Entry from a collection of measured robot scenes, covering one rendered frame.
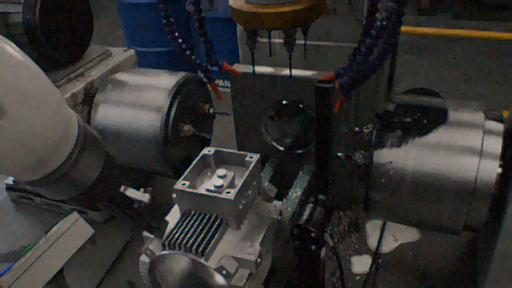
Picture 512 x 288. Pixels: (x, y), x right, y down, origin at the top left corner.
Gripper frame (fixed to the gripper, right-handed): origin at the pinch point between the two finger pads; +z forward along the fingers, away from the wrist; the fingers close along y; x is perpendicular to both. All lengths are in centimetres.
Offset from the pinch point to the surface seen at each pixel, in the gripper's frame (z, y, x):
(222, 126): 66, 28, -51
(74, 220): 3.2, 16.3, 2.1
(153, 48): 136, 126, -131
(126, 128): 15.6, 24.0, -21.8
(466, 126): 13, -41, -31
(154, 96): 13.2, 18.8, -29.1
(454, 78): 251, -44, -209
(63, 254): 2.2, 14.7, 8.0
